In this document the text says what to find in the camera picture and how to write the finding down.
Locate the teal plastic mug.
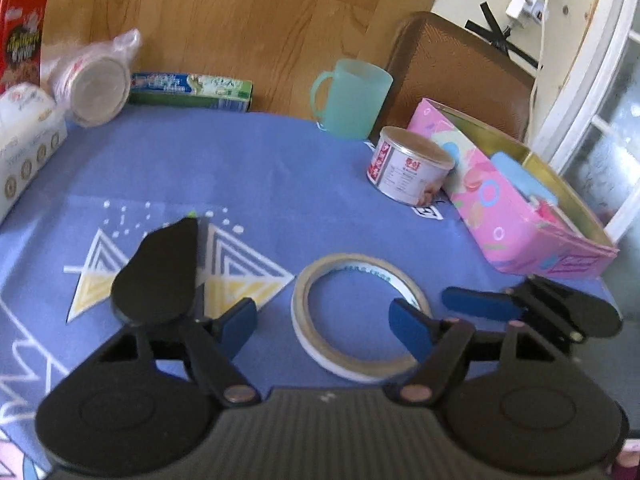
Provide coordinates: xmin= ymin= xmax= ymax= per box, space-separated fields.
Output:
xmin=310 ymin=58 xmax=394 ymax=141

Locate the wooden board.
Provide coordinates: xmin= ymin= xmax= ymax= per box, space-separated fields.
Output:
xmin=0 ymin=0 xmax=456 ymax=121

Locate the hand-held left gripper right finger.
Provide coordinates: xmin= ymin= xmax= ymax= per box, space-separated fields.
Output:
xmin=389 ymin=297 xmax=566 ymax=406

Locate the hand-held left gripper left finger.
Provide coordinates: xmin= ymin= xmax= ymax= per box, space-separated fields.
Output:
xmin=92 ymin=297 xmax=261 ymax=406

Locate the pink cardboard box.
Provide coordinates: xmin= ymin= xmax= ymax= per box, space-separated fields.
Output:
xmin=407 ymin=98 xmax=621 ymax=278

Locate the brown chair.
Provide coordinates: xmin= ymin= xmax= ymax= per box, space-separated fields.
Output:
xmin=382 ymin=11 xmax=537 ymax=143

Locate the blue printed tablecloth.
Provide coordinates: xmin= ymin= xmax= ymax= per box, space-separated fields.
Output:
xmin=0 ymin=105 xmax=640 ymax=480

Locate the plastic bag of cups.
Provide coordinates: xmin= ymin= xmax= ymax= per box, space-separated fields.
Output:
xmin=40 ymin=29 xmax=142 ymax=128

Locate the white printed tin can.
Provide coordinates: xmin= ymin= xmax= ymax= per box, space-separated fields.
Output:
xmin=366 ymin=126 xmax=456 ymax=207

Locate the blue sponge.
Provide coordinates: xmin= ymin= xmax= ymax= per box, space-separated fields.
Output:
xmin=490 ymin=152 xmax=558 ymax=206

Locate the white tissue pack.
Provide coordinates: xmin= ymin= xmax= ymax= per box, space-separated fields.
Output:
xmin=0 ymin=82 xmax=68 ymax=221

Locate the red cereal box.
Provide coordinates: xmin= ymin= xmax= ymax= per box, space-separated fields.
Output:
xmin=0 ymin=0 xmax=51 ymax=96

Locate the black oval paddle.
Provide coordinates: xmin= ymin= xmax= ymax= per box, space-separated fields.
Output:
xmin=111 ymin=217 xmax=201 ymax=326

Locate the clear tape roll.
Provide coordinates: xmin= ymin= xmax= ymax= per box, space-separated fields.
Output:
xmin=291 ymin=253 xmax=433 ymax=383

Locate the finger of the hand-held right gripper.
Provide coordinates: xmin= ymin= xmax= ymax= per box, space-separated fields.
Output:
xmin=442 ymin=276 xmax=583 ymax=346

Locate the green blue toothpaste box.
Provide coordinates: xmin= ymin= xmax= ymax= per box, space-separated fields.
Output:
xmin=129 ymin=71 xmax=253 ymax=113

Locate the white window frame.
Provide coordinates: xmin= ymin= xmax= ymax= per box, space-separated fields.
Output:
xmin=530 ymin=0 xmax=640 ymax=246

